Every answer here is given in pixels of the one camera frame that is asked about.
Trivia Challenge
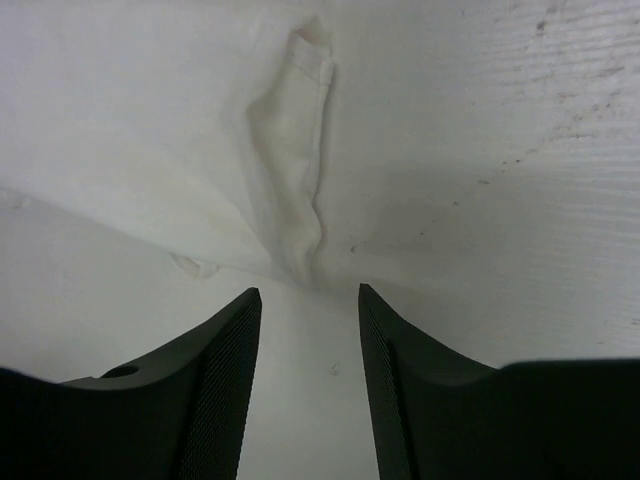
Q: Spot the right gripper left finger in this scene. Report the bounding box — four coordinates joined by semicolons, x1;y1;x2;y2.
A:
1;288;262;479

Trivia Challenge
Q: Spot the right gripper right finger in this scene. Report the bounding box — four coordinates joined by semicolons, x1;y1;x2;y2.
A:
358;284;639;479

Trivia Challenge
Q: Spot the white tank top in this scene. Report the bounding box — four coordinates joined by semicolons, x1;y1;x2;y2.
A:
1;1;334;284

